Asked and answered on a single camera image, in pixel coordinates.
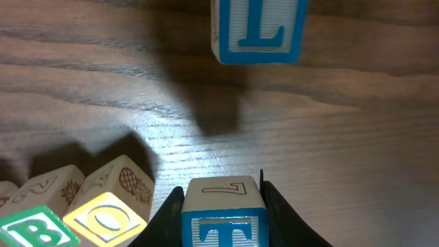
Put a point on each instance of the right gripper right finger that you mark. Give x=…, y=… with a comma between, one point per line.
x=286, y=227

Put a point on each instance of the yellow O block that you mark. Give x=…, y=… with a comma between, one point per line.
x=7, y=190
x=113, y=204

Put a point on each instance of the blue T block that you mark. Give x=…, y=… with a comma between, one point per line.
x=224, y=211

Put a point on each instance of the green B block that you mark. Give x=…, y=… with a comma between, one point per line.
x=33, y=215

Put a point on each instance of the blue L block lower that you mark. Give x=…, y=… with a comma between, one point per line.
x=257, y=31

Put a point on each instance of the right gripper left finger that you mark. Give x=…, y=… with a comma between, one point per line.
x=165, y=228

